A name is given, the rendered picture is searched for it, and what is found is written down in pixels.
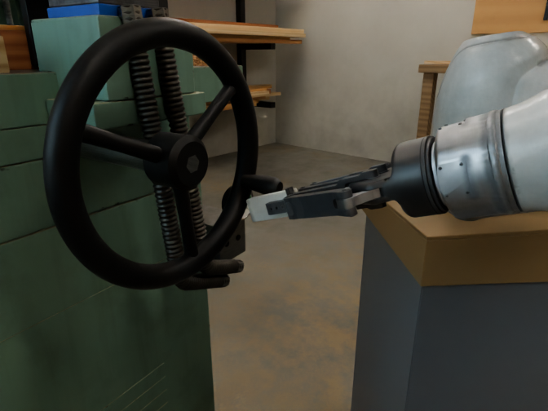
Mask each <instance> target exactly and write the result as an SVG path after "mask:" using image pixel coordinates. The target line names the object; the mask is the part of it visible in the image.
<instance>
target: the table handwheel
mask: <svg viewBox="0 0 548 411"><path fill-rule="evenodd" d="M162 47H171V48H177V49H180V50H184V51H187V52H190V53H192V54H194V55H195V56H197V57H198V58H199V59H201V60H202V61H204V62H205V63H206V64H207V65H208V66H209V67H210V68H211V69H212V70H213V71H214V73H215V74H216V75H217V77H218V78H219V80H220V81H221V82H222V84H223V87H222V89H221V90H220V91H219V93H218V94H217V95H216V96H215V98H214V100H213V101H212V102H211V104H210V105H209V107H208V108H207V110H205V111H204V113H203V114H202V115H201V117H200V118H199V119H198V120H197V122H196V123H195V124H194V125H193V127H192V128H191V129H190V131H189V132H188V133H187V134H186V135H184V134H178V133H171V132H160V133H158V134H156V135H154V136H153V137H152V138H151V139H150V140H148V139H138V138H133V137H128V136H122V135H117V134H114V133H112V132H109V131H107V130H103V129H100V128H98V127H95V126H91V125H88V124H86V122H87V119H88V117H89V114H90V112H91V109H92V106H93V104H94V102H95V100H96V98H97V96H98V95H99V93H100V91H101V90H102V88H103V87H104V85H105V84H106V82H107V81H108V80H109V78H110V77H111V76H112V75H113V74H114V73H115V72H116V71H117V70H118V69H119V68H120V67H121V66H122V65H123V64H124V63H125V62H127V61H128V60H130V59H131V58H133V57H134V56H136V55H138V54H140V53H142V52H145V51H149V50H152V49H156V48H162ZM229 101H230V102H231V105H232V109H233V112H234V116H235V120H236V131H237V162H236V172H235V176H234V180H233V184H232V189H231V191H230V194H229V197H228V200H227V202H226V204H225V206H224V208H223V211H222V213H221V215H220V216H219V218H218V220H217V221H216V223H215V224H214V226H213V227H212V228H211V229H210V231H209V232H208V233H207V235H206V236H205V237H204V238H203V239H202V240H201V241H200V242H199V243H198V244H197V239H196V234H195V229H194V225H193V220H192V207H191V201H190V194H189V190H191V189H194V188H195V187H196V186H197V185H198V184H199V183H200V182H201V181H202V180H203V178H204V176H205V174H206V171H207V167H208V155H207V151H206V147H205V145H204V144H203V142H202V141H201V140H202V139H203V137H204V136H205V134H206V133H207V131H208V130H209V129H210V127H211V126H212V124H213V123H214V121H215V119H216V118H217V117H218V115H219V114H220V113H221V112H222V111H223V109H224V108H225V106H226V105H227V104H228V102H229ZM258 153H259V134H258V124H257V117H256V112H255V108H254V102H253V99H252V96H251V94H250V89H249V87H248V84H247V82H246V80H245V77H244V75H243V73H242V71H241V70H240V68H239V66H238V65H237V63H236V61H235V60H234V59H233V58H232V56H231V55H230V53H229V52H228V51H227V50H226V48H225V47H224V46H223V45H222V44H221V43H220V42H219V41H218V40H217V39H216V38H214V37H213V36H212V35H210V34H209V33H207V32H206V31H205V30H203V29H201V28H199V27H197V26H196V25H194V24H190V23H188V22H186V21H183V20H178V19H174V18H170V17H148V18H143V19H138V20H132V21H130V22H127V23H125V24H122V25H120V26H118V27H116V28H115V29H112V30H110V31H109V32H107V33H106V34H105V35H103V36H102V37H101V38H99V39H98V40H96V41H95V42H94V43H93V44H92V45H90V46H89V47H88V48H87V49H86V50H85V51H84V52H83V53H82V55H81V56H80V57H79V58H78V59H77V61H76V62H75V63H74V65H73V67H72V68H71V69H70V70H69V71H68V74H67V75H66V77H65V79H64V80H63V82H62V84H61V86H60V88H59V90H58V92H57V95H56V97H55V100H54V103H53V105H52V108H51V112H50V115H49V118H48V122H47V125H46V133H45V140H44V147H43V178H44V185H45V191H46V199H47V202H48V205H49V209H50V212H51V216H52V218H53V221H54V223H55V225H56V228H57V230H58V232H59V234H60V236H61V237H62V239H63V241H64V243H65V244H66V246H67V247H68V248H69V250H70V251H71V252H72V254H73V255H74V256H75V257H76V258H77V260H78V261H79V262H80V263H81V264H83V265H84V266H85V267H86V268H87V269H88V270H89V271H91V272H92V273H94V274H95V275H97V276H98V277H99V278H101V279H103V280H105V281H107V282H109V283H111V284H114V285H118V286H121V287H124V288H127V289H139V290H149V289H160V288H165V287H168V286H172V285H175V284H178V283H179V282H181V281H185V280H186V279H188V278H189V277H191V276H193V275H195V274H196V273H198V272H199V271H200V270H201V269H202V268H204V267H205V266H206V265H208V264H209V263H210V262H211V261H212V260H213V259H214V258H215V257H216V256H217V255H218V254H219V253H220V251H221V250H222V249H223V248H224V246H225V245H226V244H227V243H228V242H229V240H230V239H231V237H232V235H233V233H234V232H235V231H236V229H237V227H238V225H239V223H240V221H241V219H242V217H243V215H244V213H245V209H246V207H247V203H246V200H247V199H250V195H251V193H252V190H250V189H248V188H244V187H242V186H241V185H240V179H241V176H242V175H256V170H257V163H258ZM80 157H84V158H89V159H92V160H96V161H103V162H107V163H111V164H115V165H119V166H126V167H130V168H134V169H138V170H144V171H145V174H146V175H147V176H148V178H149V179H150V180H151V181H152V182H153V183H155V184H158V185H162V186H166V187H169V188H173V191H174V195H175V203H176V207H177V211H178V216H179V223H180V228H181V234H182V240H183V250H184V254H183V255H181V256H179V257H178V258H176V259H173V260H170V261H168V262H165V263H157V264H144V263H136V262H133V261H130V260H129V259H126V258H124V257H122V256H121V255H120V254H117V253H116V252H115V251H114V250H112V249H111V248H110V247H109V246H108V245H107V244H106V243H105V242H104V240H103V239H102V238H101V236H100V235H99V233H98V232H97V231H96V229H95V227H94V225H93V223H92V222H91V219H90V216H89V214H88V212H87V210H86V205H85V202H84V199H83V195H82V187H81V179H80Z"/></svg>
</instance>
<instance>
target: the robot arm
mask: <svg viewBox="0 0 548 411"><path fill-rule="evenodd" d="M547 58H548V47H547V46H546V44H545V43H544V42H543V41H541V40H540V39H539V38H538V37H536V36H532V35H530V34H529V33H526V32H524V31H513V32H507V33H496V34H492V35H487V36H483V37H478V38H472V39H468V40H465V41H464V42H463V43H462V44H461V45H460V47H459V48H458V49H457V52H456V53H455V55H454V56H453V58H452V60H451V62H450V64H449V66H448V68H447V70H446V73H445V75H444V78H443V81H442V82H441V85H440V90H439V93H438V95H437V97H436V102H435V111H434V119H433V128H432V135H429V136H426V137H421V138H418V139H412V140H409V141H405V142H402V143H399V144H397V145H396V147H395V148H394V150H393V153H392V156H391V163H381V164H377V165H374V166H372V167H370V168H369V169H366V170H359V171H355V172H353V173H351V174H348V175H342V176H338V177H335V178H332V179H326V180H322V181H319V182H313V183H311V184H310V186H307V187H306V186H303V187H301V188H300V189H299V190H297V188H293V186H292V187H288V188H285V190H284V191H279V192H273V193H268V194H264V195H261V196H256V197H251V198H250V199H247V200H246V203H247V206H248V208H249V211H250V215H251V218H252V221H253V222H258V221H264V220H269V219H278V218H283V217H288V216H289V219H308V218H319V217H329V216H344V217H353V216H355V215H357V214H358V212H357V210H359V209H364V208H368V209H370V210H375V209H380V208H383V207H385V206H387V202H388V201H396V202H398V203H399V204H400V206H401V208H402V210H403V211H404V212H405V213H406V214H407V215H408V216H410V217H414V218H417V217H423V216H429V215H436V214H446V213H447V212H449V213H450V214H452V215H453V216H454V217H455V218H457V219H460V220H464V221H476V220H479V219H483V218H489V217H496V216H503V215H509V214H522V213H528V212H535V211H548V59H547Z"/></svg>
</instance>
